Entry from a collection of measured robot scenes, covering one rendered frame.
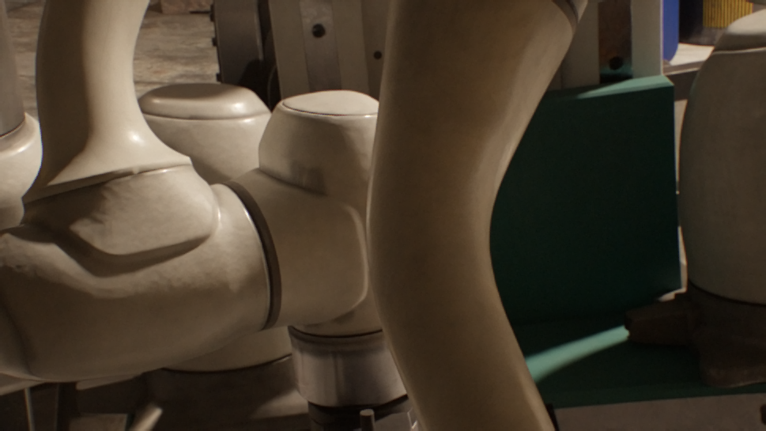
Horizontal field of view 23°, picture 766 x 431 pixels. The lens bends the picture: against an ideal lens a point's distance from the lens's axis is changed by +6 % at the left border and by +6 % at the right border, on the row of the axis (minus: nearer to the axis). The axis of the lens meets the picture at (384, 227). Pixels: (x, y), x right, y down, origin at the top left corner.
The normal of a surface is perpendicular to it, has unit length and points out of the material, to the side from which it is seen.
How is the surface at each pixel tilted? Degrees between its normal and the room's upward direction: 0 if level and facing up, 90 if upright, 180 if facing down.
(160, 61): 0
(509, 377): 40
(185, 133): 52
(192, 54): 0
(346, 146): 69
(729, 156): 87
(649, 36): 90
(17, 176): 63
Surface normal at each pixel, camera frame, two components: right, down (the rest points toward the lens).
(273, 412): 0.08, -0.42
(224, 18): -0.06, -0.70
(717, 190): -0.73, 0.26
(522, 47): 0.53, 0.06
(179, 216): 0.43, -0.29
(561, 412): 0.09, 0.32
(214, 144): 0.23, -0.26
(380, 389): 0.32, 0.28
